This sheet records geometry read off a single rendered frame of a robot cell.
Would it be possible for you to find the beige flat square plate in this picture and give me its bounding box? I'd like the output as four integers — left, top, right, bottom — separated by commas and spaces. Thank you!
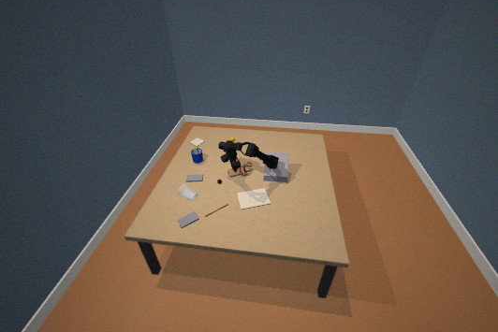
189, 137, 205, 147

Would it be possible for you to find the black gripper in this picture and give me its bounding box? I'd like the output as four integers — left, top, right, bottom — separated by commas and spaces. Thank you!
227, 152, 241, 172

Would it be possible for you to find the blue cup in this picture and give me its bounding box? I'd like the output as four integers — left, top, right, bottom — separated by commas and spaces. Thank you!
191, 148, 203, 164

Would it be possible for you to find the cream flat square pad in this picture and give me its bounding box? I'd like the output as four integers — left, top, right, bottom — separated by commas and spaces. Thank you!
237, 188, 271, 209

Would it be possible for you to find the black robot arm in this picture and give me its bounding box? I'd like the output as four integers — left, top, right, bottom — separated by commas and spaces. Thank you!
218, 140, 279, 169

